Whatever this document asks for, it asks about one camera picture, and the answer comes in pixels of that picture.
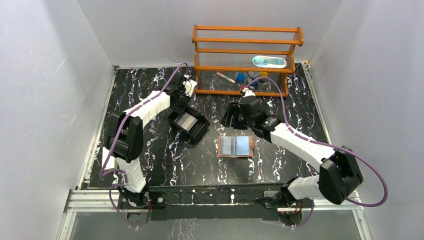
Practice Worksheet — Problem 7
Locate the brown leather card holder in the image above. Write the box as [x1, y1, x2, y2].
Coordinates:
[217, 135, 255, 158]

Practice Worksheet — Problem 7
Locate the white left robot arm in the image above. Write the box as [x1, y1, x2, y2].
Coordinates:
[100, 90, 194, 208]

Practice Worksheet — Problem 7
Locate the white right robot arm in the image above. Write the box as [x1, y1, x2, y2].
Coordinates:
[220, 102, 364, 208]

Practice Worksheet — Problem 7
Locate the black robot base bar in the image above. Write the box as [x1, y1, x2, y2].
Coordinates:
[117, 183, 312, 224]

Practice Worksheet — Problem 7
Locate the black card dispenser box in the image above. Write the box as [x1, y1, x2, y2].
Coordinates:
[166, 107, 211, 144]

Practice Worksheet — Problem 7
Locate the white red card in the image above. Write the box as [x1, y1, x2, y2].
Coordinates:
[101, 147, 116, 171]

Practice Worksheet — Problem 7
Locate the small blue cube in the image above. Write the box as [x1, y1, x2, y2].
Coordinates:
[236, 72, 246, 83]

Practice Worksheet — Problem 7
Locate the red white marker pen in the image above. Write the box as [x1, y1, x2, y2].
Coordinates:
[216, 72, 237, 84]

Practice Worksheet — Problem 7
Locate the blue white can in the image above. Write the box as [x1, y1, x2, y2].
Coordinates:
[247, 71, 261, 86]

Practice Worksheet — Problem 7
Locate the small yellow block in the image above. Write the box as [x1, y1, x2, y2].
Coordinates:
[260, 72, 269, 81]

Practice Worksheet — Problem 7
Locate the orange wooden shelf rack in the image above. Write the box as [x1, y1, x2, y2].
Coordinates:
[191, 24, 304, 97]

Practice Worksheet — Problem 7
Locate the blue white packaged item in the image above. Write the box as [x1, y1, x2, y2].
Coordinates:
[252, 55, 287, 69]

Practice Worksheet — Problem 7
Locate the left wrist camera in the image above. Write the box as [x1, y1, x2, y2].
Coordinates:
[174, 74, 198, 98]

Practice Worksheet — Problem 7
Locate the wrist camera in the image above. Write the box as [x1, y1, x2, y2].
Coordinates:
[238, 86, 264, 116]
[174, 74, 198, 98]

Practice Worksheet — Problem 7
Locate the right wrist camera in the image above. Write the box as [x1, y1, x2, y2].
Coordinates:
[238, 86, 264, 116]

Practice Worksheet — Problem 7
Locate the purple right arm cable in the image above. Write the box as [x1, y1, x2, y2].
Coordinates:
[241, 76, 389, 229]

